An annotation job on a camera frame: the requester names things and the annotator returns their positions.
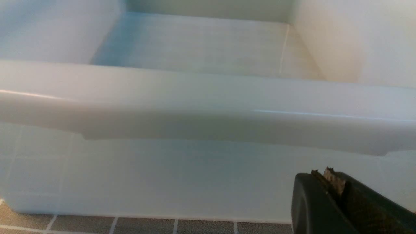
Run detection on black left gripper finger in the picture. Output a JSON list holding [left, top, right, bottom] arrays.
[[291, 167, 416, 234]]

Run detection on large white plastic bin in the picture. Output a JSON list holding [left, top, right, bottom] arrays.
[[1, 0, 415, 223]]

